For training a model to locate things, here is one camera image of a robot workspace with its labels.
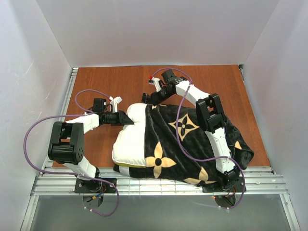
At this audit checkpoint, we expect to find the white pillow with yellow edge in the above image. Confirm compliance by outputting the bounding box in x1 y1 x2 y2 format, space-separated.
112 103 147 168

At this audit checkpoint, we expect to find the black floral plush pillowcase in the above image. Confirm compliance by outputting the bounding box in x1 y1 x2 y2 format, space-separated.
113 103 255 187

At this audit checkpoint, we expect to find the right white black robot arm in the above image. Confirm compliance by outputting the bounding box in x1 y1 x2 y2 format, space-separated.
142 67 241 190

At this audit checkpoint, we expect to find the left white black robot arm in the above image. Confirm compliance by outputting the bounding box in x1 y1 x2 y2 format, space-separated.
48 97 134 192

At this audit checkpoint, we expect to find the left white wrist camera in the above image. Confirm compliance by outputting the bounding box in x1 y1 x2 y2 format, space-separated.
109 96 122 113

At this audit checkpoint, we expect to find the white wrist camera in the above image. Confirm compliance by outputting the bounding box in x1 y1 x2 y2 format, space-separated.
148 76 164 92
109 96 122 113

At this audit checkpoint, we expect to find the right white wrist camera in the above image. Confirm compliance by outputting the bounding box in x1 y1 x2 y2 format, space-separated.
148 76 164 92

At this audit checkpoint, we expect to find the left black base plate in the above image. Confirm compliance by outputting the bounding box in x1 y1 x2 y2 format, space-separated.
74 179 116 193

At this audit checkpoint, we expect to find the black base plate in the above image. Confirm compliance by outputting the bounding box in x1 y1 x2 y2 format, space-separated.
202 177 246 193
74 179 116 193

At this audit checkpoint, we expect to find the aluminium rail frame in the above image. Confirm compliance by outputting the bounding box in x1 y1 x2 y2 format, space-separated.
22 64 300 231

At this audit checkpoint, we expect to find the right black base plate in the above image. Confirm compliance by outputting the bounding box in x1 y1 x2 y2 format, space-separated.
202 177 246 193

